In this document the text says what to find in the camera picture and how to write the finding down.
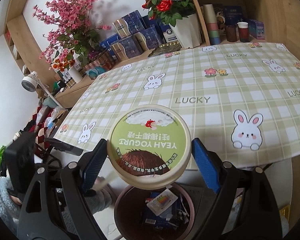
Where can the white desk fan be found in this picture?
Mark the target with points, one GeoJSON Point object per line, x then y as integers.
{"type": "Point", "coordinates": [32, 81]}

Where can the white snack pouch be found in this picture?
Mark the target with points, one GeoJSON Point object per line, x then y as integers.
{"type": "Point", "coordinates": [162, 202]}

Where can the green yogurt tub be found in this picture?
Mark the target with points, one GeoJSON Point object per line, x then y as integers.
{"type": "Point", "coordinates": [149, 147]}

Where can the red rose white pot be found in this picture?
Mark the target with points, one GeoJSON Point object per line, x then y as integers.
{"type": "Point", "coordinates": [180, 16]}

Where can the pink blossom flower arrangement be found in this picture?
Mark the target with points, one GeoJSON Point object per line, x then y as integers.
{"type": "Point", "coordinates": [73, 36]}

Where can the dark blue gift box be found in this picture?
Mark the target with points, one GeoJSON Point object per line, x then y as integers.
{"type": "Point", "coordinates": [126, 48]}
{"type": "Point", "coordinates": [129, 24]}
{"type": "Point", "coordinates": [148, 39]}

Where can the red cup white lid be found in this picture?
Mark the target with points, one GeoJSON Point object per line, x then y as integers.
{"type": "Point", "coordinates": [243, 30]}

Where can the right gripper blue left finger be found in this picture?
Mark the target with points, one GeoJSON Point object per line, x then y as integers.
{"type": "Point", "coordinates": [92, 163]}

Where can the white vase orange flowers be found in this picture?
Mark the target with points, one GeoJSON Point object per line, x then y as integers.
{"type": "Point", "coordinates": [68, 69]}

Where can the stacked pastel cups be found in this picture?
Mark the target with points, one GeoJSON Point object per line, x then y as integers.
{"type": "Point", "coordinates": [211, 24]}

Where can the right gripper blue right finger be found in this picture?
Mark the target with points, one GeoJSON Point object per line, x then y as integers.
{"type": "Point", "coordinates": [206, 164]}

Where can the green plaid bunny tablecloth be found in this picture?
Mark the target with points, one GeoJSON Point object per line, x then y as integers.
{"type": "Point", "coordinates": [241, 100]}

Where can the brown plastic trash bin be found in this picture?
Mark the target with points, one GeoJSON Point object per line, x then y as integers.
{"type": "Point", "coordinates": [135, 220]}

